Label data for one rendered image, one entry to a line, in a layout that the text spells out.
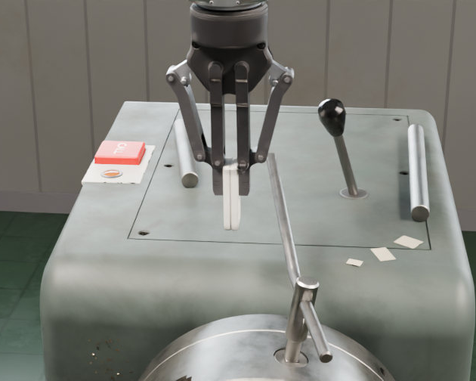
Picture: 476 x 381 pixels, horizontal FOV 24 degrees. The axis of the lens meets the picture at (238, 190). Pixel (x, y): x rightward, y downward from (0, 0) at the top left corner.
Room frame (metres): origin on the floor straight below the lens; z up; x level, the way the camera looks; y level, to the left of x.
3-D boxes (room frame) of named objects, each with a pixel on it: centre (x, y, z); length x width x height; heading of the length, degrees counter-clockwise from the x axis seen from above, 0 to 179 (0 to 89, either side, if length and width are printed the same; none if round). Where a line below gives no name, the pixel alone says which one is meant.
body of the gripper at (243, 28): (1.04, 0.01, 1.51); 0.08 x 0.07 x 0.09; 85
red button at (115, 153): (1.39, 0.16, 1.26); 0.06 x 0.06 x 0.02; 85
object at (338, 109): (1.20, -0.11, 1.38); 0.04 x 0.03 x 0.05; 175
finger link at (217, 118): (1.04, 0.02, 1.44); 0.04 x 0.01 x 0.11; 175
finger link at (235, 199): (1.04, 0.00, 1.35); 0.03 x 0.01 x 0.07; 175
